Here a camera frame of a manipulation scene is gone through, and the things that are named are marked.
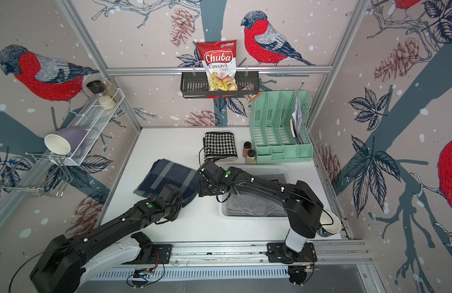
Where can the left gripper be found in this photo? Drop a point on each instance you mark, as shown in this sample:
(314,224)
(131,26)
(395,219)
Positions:
(173,217)

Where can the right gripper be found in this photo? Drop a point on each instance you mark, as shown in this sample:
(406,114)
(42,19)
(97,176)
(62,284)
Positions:
(201,189)

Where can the navy plaid scarf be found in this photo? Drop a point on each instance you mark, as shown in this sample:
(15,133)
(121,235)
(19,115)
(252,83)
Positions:
(165,172)

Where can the grey knitted scarf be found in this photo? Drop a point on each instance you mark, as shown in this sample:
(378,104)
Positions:
(250,206)

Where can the white plastic basket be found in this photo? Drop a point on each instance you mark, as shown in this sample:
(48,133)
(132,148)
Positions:
(275,174)

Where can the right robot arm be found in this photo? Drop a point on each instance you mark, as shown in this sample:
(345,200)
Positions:
(299,201)

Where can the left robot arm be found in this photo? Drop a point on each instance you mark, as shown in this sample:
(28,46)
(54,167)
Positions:
(67,263)

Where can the houndstooth folded scarf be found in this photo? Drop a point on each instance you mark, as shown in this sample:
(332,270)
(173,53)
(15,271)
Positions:
(220,146)

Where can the beige spice jar black lid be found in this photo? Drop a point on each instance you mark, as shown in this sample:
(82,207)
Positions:
(250,158)

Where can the brown spice jar black lid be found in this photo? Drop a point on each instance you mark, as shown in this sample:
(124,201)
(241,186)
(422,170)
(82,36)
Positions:
(246,147)

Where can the mint green desk organizer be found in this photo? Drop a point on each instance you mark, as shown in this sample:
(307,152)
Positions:
(270,128)

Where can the snack packet in black shelf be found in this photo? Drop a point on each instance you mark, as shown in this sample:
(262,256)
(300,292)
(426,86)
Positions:
(251,92)

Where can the purple cup white inside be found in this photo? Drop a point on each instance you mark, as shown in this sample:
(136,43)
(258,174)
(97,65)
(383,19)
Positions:
(65,141)

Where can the Chuba cassava chips bag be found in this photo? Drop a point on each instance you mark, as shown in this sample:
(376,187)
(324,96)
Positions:
(219,61)

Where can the green mug white inside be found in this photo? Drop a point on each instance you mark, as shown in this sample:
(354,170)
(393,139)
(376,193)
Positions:
(329,224)

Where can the glass jar on shelf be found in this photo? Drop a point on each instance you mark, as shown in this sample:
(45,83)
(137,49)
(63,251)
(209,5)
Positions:
(111,89)

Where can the black lid jar on shelf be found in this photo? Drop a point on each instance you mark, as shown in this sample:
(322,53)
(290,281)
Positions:
(96,87)

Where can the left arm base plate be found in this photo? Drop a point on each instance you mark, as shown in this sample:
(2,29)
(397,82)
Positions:
(160,253)

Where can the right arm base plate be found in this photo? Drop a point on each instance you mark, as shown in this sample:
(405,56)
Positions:
(278,252)

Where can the black wall basket shelf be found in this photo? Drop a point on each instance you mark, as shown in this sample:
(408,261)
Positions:
(201,85)

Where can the white wire wall shelf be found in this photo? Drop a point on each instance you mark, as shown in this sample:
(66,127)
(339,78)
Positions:
(93,118)

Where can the wire cup holder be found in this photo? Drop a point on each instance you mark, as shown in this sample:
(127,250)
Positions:
(35,175)

